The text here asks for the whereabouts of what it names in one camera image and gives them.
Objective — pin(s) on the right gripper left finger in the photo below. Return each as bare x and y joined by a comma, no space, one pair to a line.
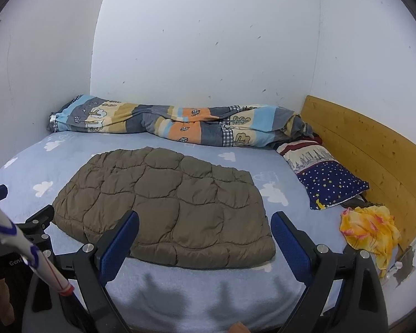
92,266

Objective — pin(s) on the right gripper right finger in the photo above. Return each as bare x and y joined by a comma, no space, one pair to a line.
342,290

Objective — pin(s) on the olive quilted puffer jacket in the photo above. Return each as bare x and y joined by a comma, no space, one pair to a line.
192,214

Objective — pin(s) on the yellow floral scarf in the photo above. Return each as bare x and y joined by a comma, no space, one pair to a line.
372,229

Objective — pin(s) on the light blue cloud bedsheet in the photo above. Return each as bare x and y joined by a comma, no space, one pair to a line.
165,299

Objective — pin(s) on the black bag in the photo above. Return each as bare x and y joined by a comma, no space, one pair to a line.
355,202

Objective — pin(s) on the navy star pillow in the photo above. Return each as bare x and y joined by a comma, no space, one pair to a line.
326,181

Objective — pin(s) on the wooden headboard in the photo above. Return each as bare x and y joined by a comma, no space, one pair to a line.
373,152

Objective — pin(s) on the patchwork cartoon blanket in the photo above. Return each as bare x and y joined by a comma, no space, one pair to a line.
230,126

